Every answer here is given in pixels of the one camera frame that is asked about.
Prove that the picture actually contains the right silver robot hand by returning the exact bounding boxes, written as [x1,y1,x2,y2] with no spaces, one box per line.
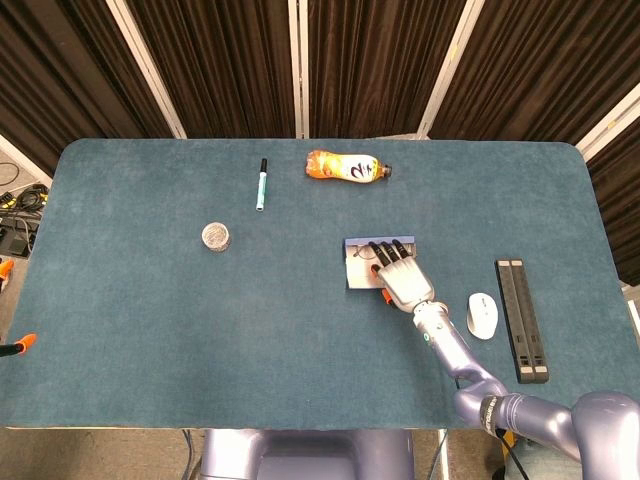
[367,239,435,313]

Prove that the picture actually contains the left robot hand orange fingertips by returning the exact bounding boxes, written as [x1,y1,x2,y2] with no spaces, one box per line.
[0,258,38,358]

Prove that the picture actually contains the white box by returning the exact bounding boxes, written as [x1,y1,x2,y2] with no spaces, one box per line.
[342,236,418,292]

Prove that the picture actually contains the white computer mouse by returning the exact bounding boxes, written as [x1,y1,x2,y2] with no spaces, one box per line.
[466,292,499,341]

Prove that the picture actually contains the black floor pedal box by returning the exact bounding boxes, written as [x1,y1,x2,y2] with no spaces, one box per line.
[0,212,39,259]

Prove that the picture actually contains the black power strip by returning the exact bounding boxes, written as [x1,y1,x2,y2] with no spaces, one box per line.
[495,258,551,385]

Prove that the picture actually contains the blue felt table mat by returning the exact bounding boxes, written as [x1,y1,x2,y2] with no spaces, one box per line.
[0,138,640,431]

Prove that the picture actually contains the orange drink bottle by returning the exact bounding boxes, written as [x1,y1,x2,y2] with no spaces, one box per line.
[305,149,394,185]

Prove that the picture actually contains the teal marker black cap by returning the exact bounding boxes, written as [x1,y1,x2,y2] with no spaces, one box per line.
[255,158,270,213]

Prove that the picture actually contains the grey table leg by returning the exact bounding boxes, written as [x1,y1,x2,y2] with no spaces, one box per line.
[435,428,450,480]

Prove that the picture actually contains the round metal mesh tin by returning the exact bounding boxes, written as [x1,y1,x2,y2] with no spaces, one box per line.
[201,221,233,254]

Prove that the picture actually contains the purple robot torso base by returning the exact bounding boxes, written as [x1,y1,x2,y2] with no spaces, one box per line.
[198,428,417,480]

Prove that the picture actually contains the brown curtain screen panel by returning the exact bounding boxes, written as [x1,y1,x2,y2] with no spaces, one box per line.
[574,84,640,287]
[298,0,481,140]
[0,0,187,177]
[124,0,307,140]
[417,0,640,147]

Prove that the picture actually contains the teal grey bag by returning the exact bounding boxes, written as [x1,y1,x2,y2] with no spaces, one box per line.
[507,438,587,480]

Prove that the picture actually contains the yellow black cable bundle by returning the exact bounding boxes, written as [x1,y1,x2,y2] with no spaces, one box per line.
[0,182,51,212]

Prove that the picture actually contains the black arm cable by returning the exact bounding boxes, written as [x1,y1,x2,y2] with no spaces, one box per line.
[497,428,529,480]

